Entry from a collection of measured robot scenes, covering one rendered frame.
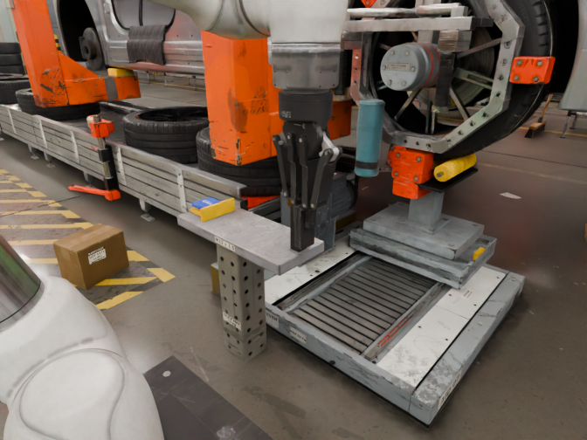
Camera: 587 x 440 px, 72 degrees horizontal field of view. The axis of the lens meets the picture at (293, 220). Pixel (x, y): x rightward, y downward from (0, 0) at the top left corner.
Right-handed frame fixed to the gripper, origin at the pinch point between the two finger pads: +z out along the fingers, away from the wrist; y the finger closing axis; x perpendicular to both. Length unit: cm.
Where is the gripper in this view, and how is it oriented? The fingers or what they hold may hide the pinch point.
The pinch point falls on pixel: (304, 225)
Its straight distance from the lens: 62.9
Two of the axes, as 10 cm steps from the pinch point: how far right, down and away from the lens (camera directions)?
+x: 7.7, -2.6, 5.8
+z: 0.0, 9.1, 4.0
